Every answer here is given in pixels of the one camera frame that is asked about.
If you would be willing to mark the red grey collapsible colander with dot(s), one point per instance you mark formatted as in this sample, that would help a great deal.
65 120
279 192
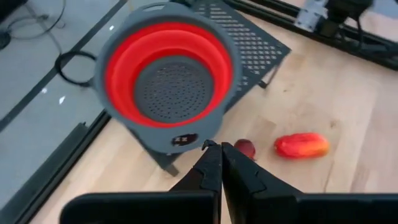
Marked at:
124 77

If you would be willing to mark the small red apple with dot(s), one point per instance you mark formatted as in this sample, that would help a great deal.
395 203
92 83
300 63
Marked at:
245 147

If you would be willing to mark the black perforated metal stand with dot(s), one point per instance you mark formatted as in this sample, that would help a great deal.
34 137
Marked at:
258 49

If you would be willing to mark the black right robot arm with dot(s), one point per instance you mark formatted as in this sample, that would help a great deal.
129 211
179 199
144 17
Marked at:
339 12

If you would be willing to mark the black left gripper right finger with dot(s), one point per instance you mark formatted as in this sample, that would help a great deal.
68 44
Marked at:
248 193

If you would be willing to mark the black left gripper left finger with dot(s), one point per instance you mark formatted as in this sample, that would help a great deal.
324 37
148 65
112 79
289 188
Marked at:
202 186

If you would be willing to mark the silver mounting bracket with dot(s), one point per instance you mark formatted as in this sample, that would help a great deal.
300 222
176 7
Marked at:
308 18

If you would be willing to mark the red yellow mango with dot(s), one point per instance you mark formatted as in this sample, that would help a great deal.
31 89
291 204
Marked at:
301 146

